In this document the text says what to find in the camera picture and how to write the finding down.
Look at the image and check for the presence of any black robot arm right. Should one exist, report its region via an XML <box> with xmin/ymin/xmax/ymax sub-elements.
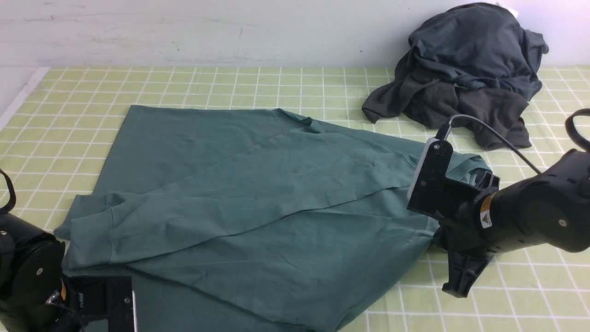
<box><xmin>435</xmin><ymin>149</ymin><xmax>590</xmax><ymax>298</ymax></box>

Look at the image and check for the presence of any dark grey crumpled garment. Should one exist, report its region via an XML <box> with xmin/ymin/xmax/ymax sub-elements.
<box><xmin>362</xmin><ymin>54</ymin><xmax>531</xmax><ymax>151</ymax></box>

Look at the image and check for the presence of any green long-sleeve top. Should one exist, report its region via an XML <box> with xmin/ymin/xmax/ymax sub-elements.
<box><xmin>54</xmin><ymin>105</ymin><xmax>493</xmax><ymax>332</ymax></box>

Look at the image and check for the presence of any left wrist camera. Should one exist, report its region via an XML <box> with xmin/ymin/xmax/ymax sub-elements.
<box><xmin>65</xmin><ymin>276</ymin><xmax>137</xmax><ymax>332</ymax></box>

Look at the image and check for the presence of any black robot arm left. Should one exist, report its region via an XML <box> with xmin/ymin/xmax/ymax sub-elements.
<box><xmin>0</xmin><ymin>213</ymin><xmax>65</xmax><ymax>332</ymax></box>

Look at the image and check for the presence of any black left camera cable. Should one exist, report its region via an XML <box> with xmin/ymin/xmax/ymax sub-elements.
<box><xmin>0</xmin><ymin>168</ymin><xmax>17</xmax><ymax>215</ymax></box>

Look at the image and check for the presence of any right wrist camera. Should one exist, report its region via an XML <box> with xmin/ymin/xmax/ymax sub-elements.
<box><xmin>407</xmin><ymin>138</ymin><xmax>453</xmax><ymax>219</ymax></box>

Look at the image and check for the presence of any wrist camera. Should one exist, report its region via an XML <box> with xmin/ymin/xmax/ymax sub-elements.
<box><xmin>407</xmin><ymin>138</ymin><xmax>453</xmax><ymax>219</ymax></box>
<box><xmin>65</xmin><ymin>276</ymin><xmax>137</xmax><ymax>332</ymax></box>

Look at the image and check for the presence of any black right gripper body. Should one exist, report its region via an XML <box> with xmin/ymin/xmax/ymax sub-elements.
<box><xmin>433</xmin><ymin>171</ymin><xmax>500</xmax><ymax>257</ymax></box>

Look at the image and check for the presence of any black right camera cable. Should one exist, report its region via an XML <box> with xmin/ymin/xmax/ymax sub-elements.
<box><xmin>436</xmin><ymin>108</ymin><xmax>590</xmax><ymax>175</ymax></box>

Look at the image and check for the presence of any green checkered tablecloth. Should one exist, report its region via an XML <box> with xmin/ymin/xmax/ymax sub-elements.
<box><xmin>0</xmin><ymin>67</ymin><xmax>590</xmax><ymax>332</ymax></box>

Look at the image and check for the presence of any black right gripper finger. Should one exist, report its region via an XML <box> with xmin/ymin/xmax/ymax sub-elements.
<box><xmin>442</xmin><ymin>249</ymin><xmax>496</xmax><ymax>298</ymax></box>

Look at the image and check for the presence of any black camera cable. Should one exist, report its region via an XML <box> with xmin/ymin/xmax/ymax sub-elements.
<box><xmin>0</xmin><ymin>168</ymin><xmax>17</xmax><ymax>215</ymax></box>
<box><xmin>436</xmin><ymin>108</ymin><xmax>590</xmax><ymax>175</ymax></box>

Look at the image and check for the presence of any dark teal crumpled garment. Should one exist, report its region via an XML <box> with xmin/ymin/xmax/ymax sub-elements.
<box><xmin>407</xmin><ymin>2</ymin><xmax>549</xmax><ymax>101</ymax></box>

